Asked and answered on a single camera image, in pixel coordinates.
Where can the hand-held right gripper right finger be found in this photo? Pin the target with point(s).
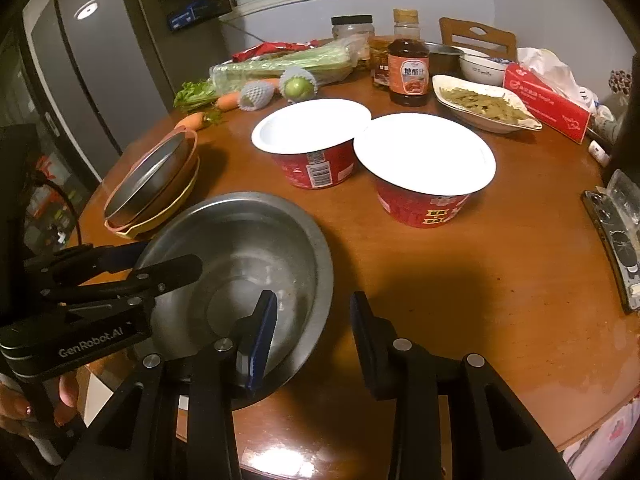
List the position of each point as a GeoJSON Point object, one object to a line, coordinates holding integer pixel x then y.
{"type": "Point", "coordinates": [360, 330]}

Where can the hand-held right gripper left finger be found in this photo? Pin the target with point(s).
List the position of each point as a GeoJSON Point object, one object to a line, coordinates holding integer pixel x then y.
{"type": "Point", "coordinates": [260, 340]}

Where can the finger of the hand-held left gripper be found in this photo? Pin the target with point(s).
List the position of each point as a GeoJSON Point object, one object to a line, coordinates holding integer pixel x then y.
{"type": "Point", "coordinates": [75, 265]}
{"type": "Point", "coordinates": [165, 270]}

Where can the yellow shell-shaped plate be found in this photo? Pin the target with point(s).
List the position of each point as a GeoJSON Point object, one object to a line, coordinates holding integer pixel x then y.
{"type": "Point", "coordinates": [165, 217]}

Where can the stainless steel bowl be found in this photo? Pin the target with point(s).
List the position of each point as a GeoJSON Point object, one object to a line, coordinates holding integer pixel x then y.
{"type": "Point", "coordinates": [240, 260]}

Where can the round metal pan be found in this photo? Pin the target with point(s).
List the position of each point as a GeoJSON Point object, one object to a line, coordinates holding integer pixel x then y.
{"type": "Point", "coordinates": [145, 180]}

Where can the pink plastic plate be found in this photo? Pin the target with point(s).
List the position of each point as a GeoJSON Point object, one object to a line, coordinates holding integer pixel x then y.
{"type": "Point", "coordinates": [193, 157]}

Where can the red instant noodle cup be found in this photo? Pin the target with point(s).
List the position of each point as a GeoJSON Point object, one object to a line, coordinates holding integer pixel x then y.
{"type": "Point", "coordinates": [310, 125]}
{"type": "Point", "coordinates": [425, 155]}

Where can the person's left hand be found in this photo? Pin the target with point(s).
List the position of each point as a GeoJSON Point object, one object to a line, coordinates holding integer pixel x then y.
{"type": "Point", "coordinates": [67, 392]}

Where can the dark glass cabinet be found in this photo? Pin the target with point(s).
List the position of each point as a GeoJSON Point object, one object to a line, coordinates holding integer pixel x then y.
{"type": "Point", "coordinates": [50, 195]}

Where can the large carrot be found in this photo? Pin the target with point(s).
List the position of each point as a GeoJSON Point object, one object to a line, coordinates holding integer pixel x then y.
{"type": "Point", "coordinates": [190, 121]}

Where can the green fruit in foam net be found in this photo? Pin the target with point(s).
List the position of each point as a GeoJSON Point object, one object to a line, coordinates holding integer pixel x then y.
{"type": "Point", "coordinates": [297, 85]}
{"type": "Point", "coordinates": [255, 97]}

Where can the grey refrigerator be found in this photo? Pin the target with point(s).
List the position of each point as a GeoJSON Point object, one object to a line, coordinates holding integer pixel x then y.
{"type": "Point", "coordinates": [90, 60]}

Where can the celery in plastic bag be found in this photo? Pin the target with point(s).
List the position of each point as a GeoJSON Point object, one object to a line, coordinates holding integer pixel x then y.
{"type": "Point", "coordinates": [280, 62]}

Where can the red snack bag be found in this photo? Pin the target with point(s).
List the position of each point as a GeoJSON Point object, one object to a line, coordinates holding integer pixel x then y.
{"type": "Point", "coordinates": [270, 50]}

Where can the blue box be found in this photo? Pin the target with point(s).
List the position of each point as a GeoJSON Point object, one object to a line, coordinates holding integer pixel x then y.
{"type": "Point", "coordinates": [187, 17]}

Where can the white oval dish with pickles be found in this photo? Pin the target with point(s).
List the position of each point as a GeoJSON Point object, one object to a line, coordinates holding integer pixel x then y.
{"type": "Point", "coordinates": [480, 102]}

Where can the brown sauce bottle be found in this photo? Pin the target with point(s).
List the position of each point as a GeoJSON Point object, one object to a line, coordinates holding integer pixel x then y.
{"type": "Point", "coordinates": [407, 75]}

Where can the chili sauce jar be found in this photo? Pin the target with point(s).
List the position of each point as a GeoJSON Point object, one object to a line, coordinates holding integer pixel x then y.
{"type": "Point", "coordinates": [380, 65]}

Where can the black flat case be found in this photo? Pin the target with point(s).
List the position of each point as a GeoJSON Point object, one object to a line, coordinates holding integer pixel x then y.
{"type": "Point", "coordinates": [620, 270]}

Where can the pink printed cloth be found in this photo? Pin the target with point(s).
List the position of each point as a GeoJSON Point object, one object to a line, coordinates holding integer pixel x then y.
{"type": "Point", "coordinates": [605, 445]}

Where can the dark metal pot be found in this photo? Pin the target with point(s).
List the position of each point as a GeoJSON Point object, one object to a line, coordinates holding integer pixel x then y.
{"type": "Point", "coordinates": [445, 60]}

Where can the white ceramic bowl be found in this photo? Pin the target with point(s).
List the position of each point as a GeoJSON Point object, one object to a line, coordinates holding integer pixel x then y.
{"type": "Point", "coordinates": [482, 70]}

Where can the clear plastic case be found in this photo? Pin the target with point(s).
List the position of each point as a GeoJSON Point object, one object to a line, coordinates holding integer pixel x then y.
{"type": "Point", "coordinates": [625, 205]}

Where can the red tissue box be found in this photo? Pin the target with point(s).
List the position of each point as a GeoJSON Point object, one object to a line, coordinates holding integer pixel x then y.
{"type": "Point", "coordinates": [545, 102]}

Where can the white small tube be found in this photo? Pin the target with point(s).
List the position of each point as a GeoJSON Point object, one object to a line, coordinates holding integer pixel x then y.
{"type": "Point", "coordinates": [599, 152]}

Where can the clear jar with dark lid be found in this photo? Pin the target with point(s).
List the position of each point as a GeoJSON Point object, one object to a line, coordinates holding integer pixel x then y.
{"type": "Point", "coordinates": [352, 30]}

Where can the white crinkled packet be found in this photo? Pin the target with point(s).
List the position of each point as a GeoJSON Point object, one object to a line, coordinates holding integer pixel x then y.
{"type": "Point", "coordinates": [592, 102]}

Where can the dotted dried flower bunch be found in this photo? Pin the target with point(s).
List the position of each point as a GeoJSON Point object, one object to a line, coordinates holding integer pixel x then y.
{"type": "Point", "coordinates": [620, 82]}

